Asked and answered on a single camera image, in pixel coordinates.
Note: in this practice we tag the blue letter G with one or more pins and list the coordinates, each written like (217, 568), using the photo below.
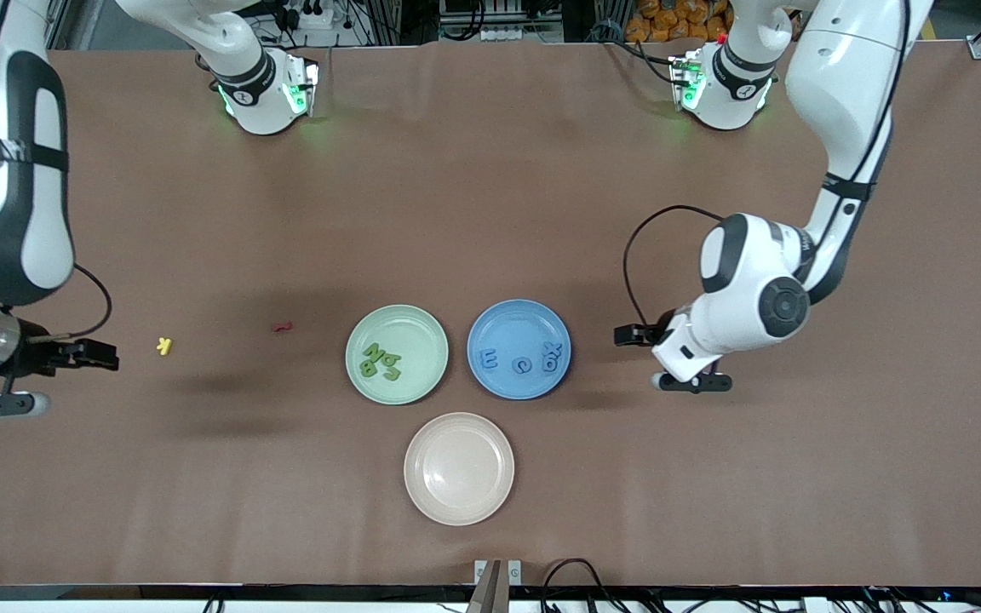
(521, 367)

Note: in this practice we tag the beige plate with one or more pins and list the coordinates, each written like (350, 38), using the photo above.
(459, 468)

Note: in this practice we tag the blue letter E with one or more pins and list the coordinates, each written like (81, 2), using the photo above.
(488, 358)

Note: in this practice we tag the orange packets pile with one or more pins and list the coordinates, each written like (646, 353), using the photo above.
(669, 17)

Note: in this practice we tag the grey metal camera mount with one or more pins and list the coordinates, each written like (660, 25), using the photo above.
(490, 587)

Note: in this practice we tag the blue letter X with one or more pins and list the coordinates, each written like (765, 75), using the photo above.
(552, 348)

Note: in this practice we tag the brown table cover sheet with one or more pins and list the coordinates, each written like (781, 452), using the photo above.
(490, 213)

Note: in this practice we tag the blue letter Q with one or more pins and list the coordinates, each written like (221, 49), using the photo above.
(548, 364)

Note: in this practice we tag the light green plate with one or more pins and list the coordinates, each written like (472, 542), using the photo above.
(414, 332)

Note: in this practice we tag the green letter N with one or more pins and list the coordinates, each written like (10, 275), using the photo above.
(373, 351)

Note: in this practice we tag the white power strip with plugs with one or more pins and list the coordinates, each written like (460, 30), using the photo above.
(324, 24)

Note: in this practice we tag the yellow letter K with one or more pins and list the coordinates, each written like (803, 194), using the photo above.
(164, 346)

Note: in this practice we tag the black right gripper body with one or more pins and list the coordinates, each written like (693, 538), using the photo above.
(41, 355)

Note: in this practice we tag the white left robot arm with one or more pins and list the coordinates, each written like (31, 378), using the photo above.
(746, 315)

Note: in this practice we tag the green lowercase letter b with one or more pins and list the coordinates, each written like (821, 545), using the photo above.
(391, 358)

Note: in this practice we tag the green capital letter B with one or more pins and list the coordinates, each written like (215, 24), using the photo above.
(366, 369)

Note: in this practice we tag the blue plate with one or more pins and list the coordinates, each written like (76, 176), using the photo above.
(516, 328)

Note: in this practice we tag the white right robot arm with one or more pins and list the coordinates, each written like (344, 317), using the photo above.
(5, 221)

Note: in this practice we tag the green letter J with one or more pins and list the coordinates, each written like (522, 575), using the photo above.
(392, 373)

